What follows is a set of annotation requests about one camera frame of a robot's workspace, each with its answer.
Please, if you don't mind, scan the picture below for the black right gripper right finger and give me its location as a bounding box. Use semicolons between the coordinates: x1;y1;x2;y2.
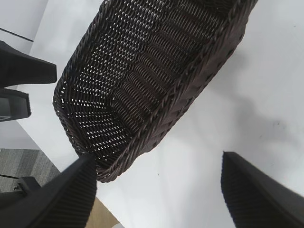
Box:
220;151;304;228

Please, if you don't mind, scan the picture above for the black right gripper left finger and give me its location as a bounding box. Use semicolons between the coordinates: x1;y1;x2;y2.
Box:
0;154;98;228

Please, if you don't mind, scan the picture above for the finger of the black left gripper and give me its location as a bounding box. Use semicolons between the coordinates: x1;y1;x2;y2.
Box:
0;89;32;123
0;40;57;90

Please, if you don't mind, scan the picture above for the dark brown wicker basket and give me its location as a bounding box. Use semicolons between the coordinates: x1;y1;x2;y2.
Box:
52;0;259;183

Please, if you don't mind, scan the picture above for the black metal frame bracket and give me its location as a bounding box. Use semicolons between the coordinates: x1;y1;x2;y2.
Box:
14;177;40;197

